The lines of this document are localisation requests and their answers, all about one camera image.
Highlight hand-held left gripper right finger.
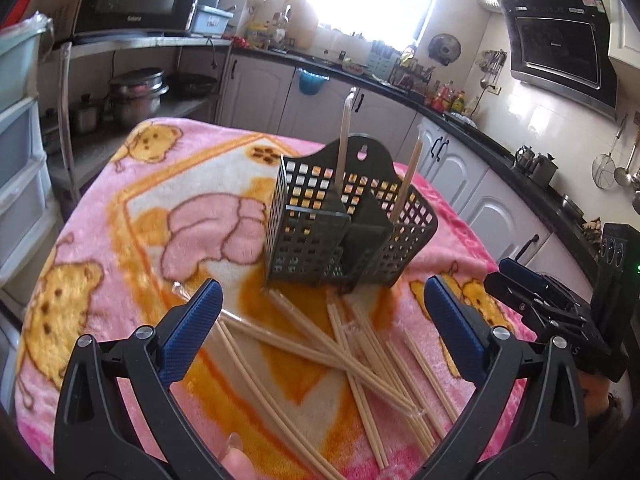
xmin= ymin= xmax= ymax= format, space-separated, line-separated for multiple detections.
xmin=424 ymin=276 xmax=591 ymax=480

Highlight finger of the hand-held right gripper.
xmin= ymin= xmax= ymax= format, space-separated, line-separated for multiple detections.
xmin=483 ymin=272 xmax=561 ymax=342
xmin=499 ymin=258 xmax=592 ymax=312

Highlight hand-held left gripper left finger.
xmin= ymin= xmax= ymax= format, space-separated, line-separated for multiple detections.
xmin=54 ymin=280 xmax=226 ymax=480

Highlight pile of wooden chopsticks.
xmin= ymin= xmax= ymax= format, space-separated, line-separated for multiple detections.
xmin=172 ymin=282 xmax=468 ymax=480

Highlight black perforated utensil basket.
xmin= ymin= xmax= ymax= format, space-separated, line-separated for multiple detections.
xmin=264 ymin=132 xmax=439 ymax=295

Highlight person's left hand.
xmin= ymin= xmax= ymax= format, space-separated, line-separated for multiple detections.
xmin=220 ymin=432 xmax=262 ymax=480

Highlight steel pan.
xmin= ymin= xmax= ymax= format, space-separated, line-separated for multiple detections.
xmin=560 ymin=192 xmax=586 ymax=218

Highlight pink printed blanket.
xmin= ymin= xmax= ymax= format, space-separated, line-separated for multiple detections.
xmin=15 ymin=117 xmax=546 ymax=480

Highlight white kitchen base cabinets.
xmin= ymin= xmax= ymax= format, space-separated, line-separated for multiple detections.
xmin=220 ymin=52 xmax=591 ymax=281

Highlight hanging steel ladle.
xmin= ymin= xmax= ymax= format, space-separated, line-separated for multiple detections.
xmin=614 ymin=145 xmax=640 ymax=187

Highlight group of sauce bottles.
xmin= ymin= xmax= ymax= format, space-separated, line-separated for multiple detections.
xmin=425 ymin=80 xmax=468 ymax=113

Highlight hanging kitchen tools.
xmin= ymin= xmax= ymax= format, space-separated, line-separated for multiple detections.
xmin=480 ymin=50 xmax=508 ymax=91

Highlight stack of steel pots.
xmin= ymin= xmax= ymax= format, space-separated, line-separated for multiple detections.
xmin=107 ymin=67 xmax=169 ymax=129

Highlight small steel pot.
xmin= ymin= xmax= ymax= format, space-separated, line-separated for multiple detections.
xmin=70 ymin=92 xmax=108 ymax=134

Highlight black range hood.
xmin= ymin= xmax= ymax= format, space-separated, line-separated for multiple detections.
xmin=497 ymin=0 xmax=618 ymax=121

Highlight black wok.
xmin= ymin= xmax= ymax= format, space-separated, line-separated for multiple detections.
xmin=170 ymin=72 xmax=218 ymax=99

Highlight white plastic drawer unit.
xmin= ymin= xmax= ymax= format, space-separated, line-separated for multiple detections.
xmin=0 ymin=20 xmax=62 ymax=286

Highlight metal shelf rack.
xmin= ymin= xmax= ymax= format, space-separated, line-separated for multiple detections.
xmin=50 ymin=35 xmax=233 ymax=201

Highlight light blue knife holder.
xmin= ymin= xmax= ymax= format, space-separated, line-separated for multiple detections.
xmin=367 ymin=40 xmax=401 ymax=81

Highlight blue hanging waste bin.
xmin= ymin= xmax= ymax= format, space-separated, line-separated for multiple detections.
xmin=298 ymin=67 xmax=328 ymax=96

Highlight blue plastic bin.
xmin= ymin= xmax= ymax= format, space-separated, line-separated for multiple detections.
xmin=192 ymin=4 xmax=235 ymax=37

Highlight wooden cutting board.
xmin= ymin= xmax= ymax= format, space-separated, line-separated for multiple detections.
xmin=287 ymin=0 xmax=319 ymax=51

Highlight hanging wire strainer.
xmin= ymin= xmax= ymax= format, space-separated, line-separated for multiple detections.
xmin=592 ymin=115 xmax=628 ymax=191

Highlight black wire spice rack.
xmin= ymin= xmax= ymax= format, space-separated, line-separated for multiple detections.
xmin=390 ymin=55 xmax=433 ymax=93

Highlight round wall fan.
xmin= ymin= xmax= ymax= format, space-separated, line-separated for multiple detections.
xmin=428 ymin=33 xmax=462 ymax=67

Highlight white wall cabinet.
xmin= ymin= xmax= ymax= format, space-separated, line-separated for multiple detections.
xmin=607 ymin=0 xmax=640 ymax=68

